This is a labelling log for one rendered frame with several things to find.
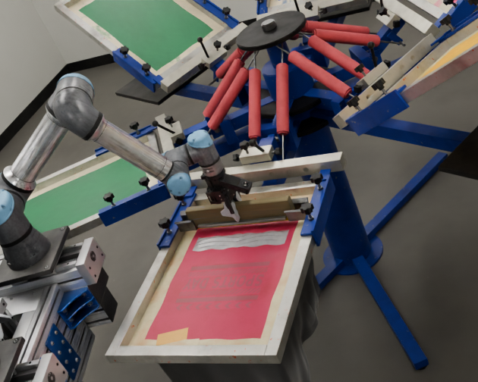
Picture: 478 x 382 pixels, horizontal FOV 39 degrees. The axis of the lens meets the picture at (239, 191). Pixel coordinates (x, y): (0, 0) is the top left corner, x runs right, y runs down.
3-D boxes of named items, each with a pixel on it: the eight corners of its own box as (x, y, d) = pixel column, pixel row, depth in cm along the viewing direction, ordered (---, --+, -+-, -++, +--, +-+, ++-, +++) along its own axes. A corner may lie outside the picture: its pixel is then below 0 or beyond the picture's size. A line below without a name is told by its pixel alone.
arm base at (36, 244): (2, 275, 219) (-15, 252, 214) (17, 244, 231) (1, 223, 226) (42, 264, 215) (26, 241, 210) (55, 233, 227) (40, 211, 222)
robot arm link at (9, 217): (-7, 249, 213) (-31, 217, 206) (0, 226, 225) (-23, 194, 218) (28, 236, 212) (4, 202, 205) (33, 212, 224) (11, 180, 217)
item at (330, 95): (370, 146, 260) (363, 120, 254) (193, 170, 295) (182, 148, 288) (394, 45, 319) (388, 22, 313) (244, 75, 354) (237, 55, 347)
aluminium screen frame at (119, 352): (281, 364, 188) (276, 355, 186) (110, 363, 214) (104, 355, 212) (331, 186, 245) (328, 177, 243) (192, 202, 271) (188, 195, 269)
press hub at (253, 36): (385, 279, 333) (301, 33, 261) (309, 283, 351) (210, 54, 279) (395, 224, 362) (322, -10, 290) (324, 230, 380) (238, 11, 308)
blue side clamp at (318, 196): (319, 246, 223) (313, 230, 219) (305, 247, 225) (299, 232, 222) (335, 189, 245) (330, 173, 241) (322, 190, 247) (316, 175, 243)
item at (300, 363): (311, 419, 221) (268, 334, 199) (300, 418, 223) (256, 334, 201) (336, 311, 255) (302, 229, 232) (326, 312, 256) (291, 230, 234)
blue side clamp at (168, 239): (175, 257, 248) (168, 243, 244) (164, 258, 250) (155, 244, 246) (202, 204, 269) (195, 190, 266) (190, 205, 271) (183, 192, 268)
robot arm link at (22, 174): (-21, 211, 219) (64, 79, 200) (-13, 188, 232) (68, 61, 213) (14, 228, 224) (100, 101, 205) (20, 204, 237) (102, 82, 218)
